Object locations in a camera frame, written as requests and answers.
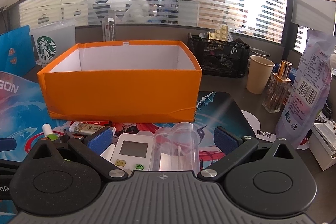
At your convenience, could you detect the green cap small bottle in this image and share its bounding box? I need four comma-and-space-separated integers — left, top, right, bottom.
41, 123, 72, 162

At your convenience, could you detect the white remote control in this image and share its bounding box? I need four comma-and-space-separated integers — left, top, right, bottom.
110, 133, 154, 171

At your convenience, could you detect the clear plastic container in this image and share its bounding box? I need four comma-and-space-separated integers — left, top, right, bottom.
153, 122, 200, 174

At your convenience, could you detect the silver tube with label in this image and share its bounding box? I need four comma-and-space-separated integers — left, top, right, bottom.
68, 121, 116, 136

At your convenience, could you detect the red flat package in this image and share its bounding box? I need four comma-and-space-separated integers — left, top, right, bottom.
83, 121, 112, 126

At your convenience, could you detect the colourful anime desk mat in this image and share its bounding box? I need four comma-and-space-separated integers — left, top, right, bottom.
0, 70, 257, 222

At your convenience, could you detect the gold cap perfume bottle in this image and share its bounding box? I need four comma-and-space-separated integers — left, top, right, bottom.
262, 60, 292, 113

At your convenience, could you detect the beige paper cup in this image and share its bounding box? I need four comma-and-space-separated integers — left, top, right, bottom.
246, 55, 275, 95

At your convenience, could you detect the orange cardboard box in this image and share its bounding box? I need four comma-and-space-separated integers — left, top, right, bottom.
38, 40, 202, 123

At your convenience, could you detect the white plastic box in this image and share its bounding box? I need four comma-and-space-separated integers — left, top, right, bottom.
309, 121, 335, 171

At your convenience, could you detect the blue paper bag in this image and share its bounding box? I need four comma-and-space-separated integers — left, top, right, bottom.
0, 26, 36, 77

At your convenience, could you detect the black mesh desk organizer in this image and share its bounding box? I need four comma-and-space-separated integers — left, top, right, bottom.
187, 34, 251, 79

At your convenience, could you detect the purple white refill pouch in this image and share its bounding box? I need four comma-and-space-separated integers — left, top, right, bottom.
275, 30, 335, 148

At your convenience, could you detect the yellow toy brick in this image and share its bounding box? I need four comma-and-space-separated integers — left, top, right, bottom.
208, 25, 228, 41

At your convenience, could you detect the Starbucks frosted plastic cup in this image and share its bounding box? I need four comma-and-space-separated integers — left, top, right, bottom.
30, 19, 76, 67

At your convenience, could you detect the clear tall box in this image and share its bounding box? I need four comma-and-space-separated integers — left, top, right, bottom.
102, 16, 116, 42

